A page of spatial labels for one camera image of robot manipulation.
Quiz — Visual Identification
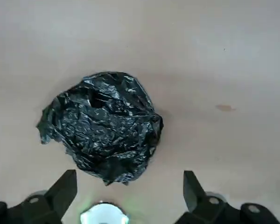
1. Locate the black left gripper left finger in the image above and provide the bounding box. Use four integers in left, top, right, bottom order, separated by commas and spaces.
0, 169, 77, 224

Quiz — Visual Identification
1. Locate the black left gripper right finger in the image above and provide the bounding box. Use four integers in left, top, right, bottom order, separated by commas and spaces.
177, 170, 280, 224

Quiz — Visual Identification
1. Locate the black plastic bag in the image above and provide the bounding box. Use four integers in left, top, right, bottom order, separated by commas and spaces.
36, 71, 164, 186

